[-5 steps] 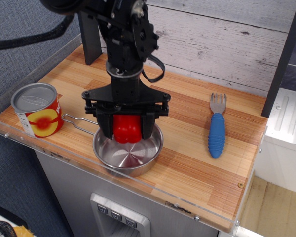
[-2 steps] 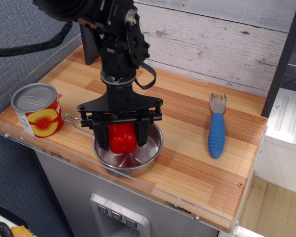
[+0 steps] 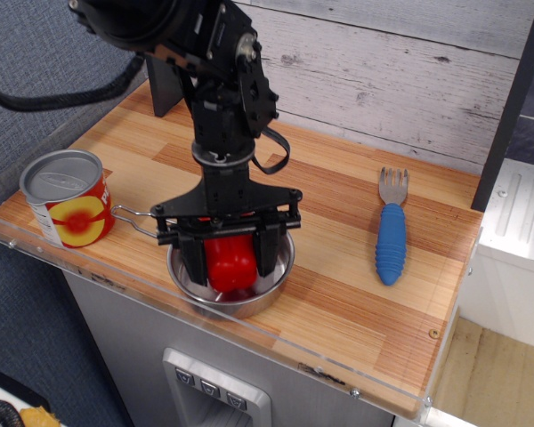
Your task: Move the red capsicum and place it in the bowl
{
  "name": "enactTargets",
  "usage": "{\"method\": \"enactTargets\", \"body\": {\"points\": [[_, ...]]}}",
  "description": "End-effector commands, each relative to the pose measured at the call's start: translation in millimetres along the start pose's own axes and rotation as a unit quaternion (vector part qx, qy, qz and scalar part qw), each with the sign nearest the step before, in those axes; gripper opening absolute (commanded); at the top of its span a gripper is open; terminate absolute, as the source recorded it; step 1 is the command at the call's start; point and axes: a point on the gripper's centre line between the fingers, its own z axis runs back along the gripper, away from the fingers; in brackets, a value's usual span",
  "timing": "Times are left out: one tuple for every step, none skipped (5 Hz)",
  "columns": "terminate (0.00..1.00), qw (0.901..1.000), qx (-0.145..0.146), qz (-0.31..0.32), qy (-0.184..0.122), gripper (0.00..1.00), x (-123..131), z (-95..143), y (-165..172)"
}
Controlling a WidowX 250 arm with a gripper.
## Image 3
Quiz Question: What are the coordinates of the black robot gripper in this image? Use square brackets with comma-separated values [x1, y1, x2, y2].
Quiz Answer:
[150, 164, 303, 286]

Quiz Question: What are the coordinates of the red toy bell pepper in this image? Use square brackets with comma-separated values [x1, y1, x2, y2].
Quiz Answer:
[204, 234, 257, 292]

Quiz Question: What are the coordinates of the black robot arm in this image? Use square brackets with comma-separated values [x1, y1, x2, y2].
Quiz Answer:
[69, 1, 302, 285]

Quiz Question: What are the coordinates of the small stainless steel pan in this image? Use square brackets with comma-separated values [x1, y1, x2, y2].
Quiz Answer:
[167, 233, 295, 318]

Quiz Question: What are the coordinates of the grey toy fridge cabinet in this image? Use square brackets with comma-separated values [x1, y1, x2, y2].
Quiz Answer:
[65, 273, 394, 426]

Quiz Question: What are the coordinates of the silver dispenser button panel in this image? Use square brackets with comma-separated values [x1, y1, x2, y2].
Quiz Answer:
[162, 348, 272, 426]

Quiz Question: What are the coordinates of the orange toy food can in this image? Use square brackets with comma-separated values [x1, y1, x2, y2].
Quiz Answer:
[20, 149, 115, 248]

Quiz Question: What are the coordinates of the yellow object at corner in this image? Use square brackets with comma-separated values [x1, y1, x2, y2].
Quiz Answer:
[20, 407, 62, 427]

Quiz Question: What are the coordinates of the white toy sink counter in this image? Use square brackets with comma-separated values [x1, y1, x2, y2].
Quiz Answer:
[457, 159, 534, 346]

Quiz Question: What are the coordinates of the blue handled toy fork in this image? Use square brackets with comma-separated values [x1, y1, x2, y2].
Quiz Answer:
[375, 167, 409, 286]

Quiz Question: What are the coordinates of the dark grey left post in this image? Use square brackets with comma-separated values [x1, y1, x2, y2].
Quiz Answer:
[146, 56, 193, 117]

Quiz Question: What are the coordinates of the dark grey post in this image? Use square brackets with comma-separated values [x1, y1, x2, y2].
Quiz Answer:
[471, 20, 534, 213]
[146, 56, 193, 117]

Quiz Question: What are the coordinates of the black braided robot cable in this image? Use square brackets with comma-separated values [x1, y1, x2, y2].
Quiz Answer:
[0, 0, 146, 113]

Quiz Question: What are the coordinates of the dark grey right post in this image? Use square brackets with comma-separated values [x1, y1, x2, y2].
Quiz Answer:
[471, 20, 534, 213]

